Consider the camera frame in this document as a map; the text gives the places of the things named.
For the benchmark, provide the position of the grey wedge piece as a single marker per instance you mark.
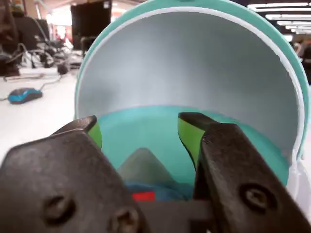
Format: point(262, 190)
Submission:
point(145, 165)

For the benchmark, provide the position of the ceiling light strips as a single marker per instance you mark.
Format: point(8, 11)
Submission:
point(286, 17)

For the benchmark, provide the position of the black office chair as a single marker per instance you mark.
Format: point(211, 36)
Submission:
point(22, 36)

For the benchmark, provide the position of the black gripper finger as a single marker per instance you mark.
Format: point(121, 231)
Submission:
point(48, 184)
point(243, 184)

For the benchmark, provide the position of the red lego block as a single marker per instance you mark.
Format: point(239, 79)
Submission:
point(143, 197)

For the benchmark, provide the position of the black monitor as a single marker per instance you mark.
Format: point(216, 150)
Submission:
point(90, 24)

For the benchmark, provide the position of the blue lego block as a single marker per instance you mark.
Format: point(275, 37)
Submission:
point(170, 194)

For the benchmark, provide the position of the blue and black mouse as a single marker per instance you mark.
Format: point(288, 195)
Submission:
point(23, 95)

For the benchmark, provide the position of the teal frog-shaped bin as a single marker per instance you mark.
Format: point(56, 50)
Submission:
point(182, 60)

